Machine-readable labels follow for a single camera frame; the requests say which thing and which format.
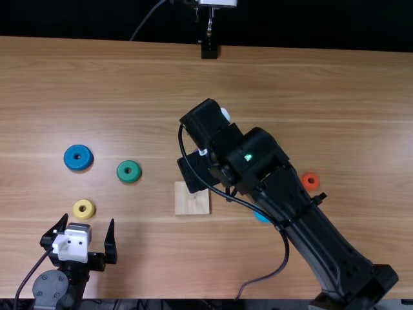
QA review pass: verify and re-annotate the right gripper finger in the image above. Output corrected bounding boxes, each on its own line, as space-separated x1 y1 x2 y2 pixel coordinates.
176 151 211 195

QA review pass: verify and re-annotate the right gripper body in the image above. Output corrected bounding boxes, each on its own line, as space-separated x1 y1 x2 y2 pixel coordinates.
179 98 245 153

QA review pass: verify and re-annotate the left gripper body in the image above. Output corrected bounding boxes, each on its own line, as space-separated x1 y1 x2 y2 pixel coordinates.
47 247 106 273

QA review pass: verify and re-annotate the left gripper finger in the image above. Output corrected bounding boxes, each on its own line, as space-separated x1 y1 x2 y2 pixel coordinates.
39 212 70 248
103 218 118 265

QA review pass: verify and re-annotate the wooden peg base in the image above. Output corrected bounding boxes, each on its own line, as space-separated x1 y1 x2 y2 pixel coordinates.
174 181 211 216

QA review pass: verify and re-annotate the black clamp stand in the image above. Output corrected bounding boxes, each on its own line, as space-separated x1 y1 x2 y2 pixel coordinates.
194 6 219 61

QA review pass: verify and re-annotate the white box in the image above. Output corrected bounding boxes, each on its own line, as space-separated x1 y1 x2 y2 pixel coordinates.
197 0 239 8

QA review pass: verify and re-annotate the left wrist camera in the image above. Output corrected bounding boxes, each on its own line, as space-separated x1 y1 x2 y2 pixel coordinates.
52 222 93 264

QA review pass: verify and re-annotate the yellow ring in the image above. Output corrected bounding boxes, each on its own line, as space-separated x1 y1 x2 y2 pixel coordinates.
72 198 96 221

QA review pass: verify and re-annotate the black cable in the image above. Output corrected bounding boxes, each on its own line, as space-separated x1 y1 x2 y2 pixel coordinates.
177 124 290 301
12 247 54 310

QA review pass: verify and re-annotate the dark green ring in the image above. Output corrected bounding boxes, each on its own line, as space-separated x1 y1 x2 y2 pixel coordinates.
116 160 143 185

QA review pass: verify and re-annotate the dark blue ring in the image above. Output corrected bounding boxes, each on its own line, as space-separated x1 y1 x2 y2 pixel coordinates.
63 144 95 172

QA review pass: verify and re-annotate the light blue ring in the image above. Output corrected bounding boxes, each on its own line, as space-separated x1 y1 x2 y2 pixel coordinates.
252 208 272 224

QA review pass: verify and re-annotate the orange ring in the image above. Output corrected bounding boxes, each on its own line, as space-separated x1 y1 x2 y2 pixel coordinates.
300 172 321 191

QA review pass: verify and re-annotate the grey cable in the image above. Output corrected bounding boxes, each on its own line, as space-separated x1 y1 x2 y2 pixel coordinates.
128 0 169 42

